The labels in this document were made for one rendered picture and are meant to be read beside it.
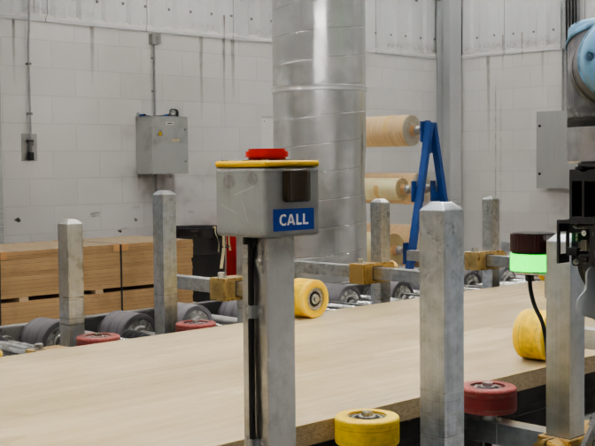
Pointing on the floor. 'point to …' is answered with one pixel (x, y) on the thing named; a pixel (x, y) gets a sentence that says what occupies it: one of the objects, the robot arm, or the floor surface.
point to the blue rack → (430, 144)
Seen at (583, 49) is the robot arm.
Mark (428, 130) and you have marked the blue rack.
